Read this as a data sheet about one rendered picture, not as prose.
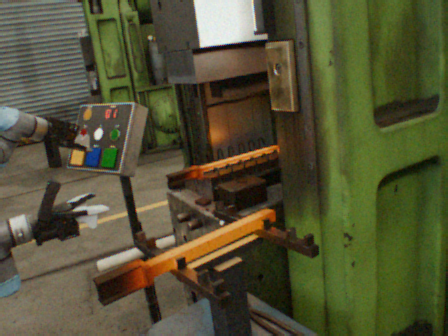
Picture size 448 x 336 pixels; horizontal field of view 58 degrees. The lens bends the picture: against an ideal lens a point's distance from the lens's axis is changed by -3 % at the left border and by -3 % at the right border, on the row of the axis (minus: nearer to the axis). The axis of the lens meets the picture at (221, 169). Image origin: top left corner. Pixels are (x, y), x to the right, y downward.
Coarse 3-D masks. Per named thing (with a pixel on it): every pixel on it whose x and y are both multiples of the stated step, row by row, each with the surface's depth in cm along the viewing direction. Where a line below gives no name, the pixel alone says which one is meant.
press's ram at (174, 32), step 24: (168, 0) 118; (192, 0) 106; (216, 0) 108; (240, 0) 112; (168, 24) 122; (192, 24) 109; (216, 24) 110; (240, 24) 113; (168, 48) 126; (192, 48) 113
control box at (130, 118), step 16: (80, 112) 177; (96, 112) 171; (128, 112) 159; (144, 112) 163; (80, 128) 174; (96, 128) 168; (112, 128) 163; (128, 128) 157; (96, 144) 166; (112, 144) 160; (128, 144) 157; (128, 160) 158
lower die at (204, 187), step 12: (276, 144) 153; (264, 156) 138; (276, 156) 137; (228, 168) 131; (240, 168) 129; (252, 168) 131; (264, 168) 133; (192, 180) 136; (204, 180) 128; (216, 180) 125; (228, 180) 127; (276, 180) 136; (204, 192) 130
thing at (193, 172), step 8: (248, 152) 140; (256, 152) 139; (264, 152) 140; (224, 160) 134; (232, 160) 134; (192, 168) 129; (200, 168) 127; (208, 168) 130; (168, 176) 124; (176, 176) 125; (184, 176) 127; (192, 176) 128; (200, 176) 128; (168, 184) 126; (176, 184) 125
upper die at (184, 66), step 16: (208, 48) 115; (224, 48) 118; (240, 48) 121; (256, 48) 123; (176, 64) 124; (192, 64) 115; (208, 64) 116; (224, 64) 119; (240, 64) 122; (256, 64) 124; (176, 80) 127; (192, 80) 117; (208, 80) 117
